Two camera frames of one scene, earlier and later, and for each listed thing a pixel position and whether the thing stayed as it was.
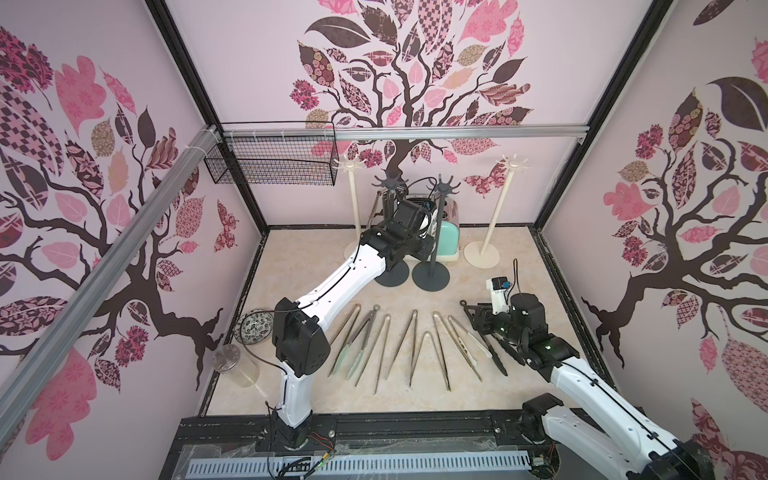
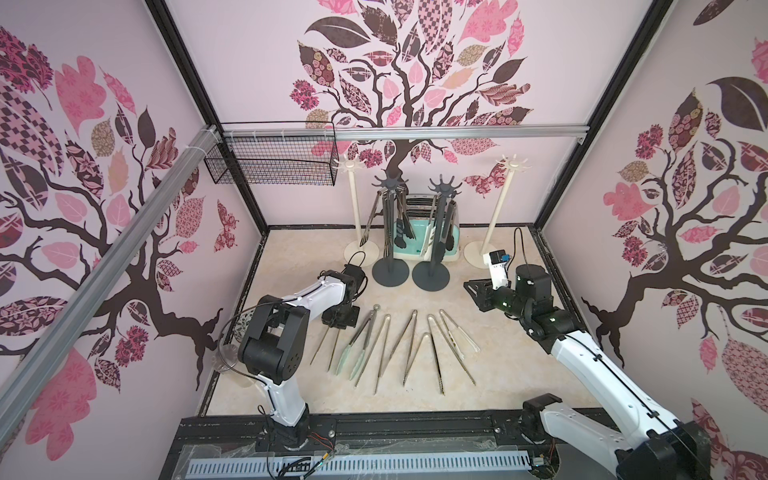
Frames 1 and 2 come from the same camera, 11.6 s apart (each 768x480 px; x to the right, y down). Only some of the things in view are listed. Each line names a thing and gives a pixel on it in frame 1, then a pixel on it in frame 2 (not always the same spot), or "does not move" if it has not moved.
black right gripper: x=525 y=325 → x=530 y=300
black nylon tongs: x=473 y=313 → x=447 y=234
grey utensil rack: x=432 y=276 does not move
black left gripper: x=423 y=253 → x=353 y=321
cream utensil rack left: x=352 y=166 does not move
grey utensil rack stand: x=397 y=273 does not move
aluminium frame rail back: x=392 y=132 does not move
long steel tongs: x=386 y=323 does not move
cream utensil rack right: x=483 y=254 does not move
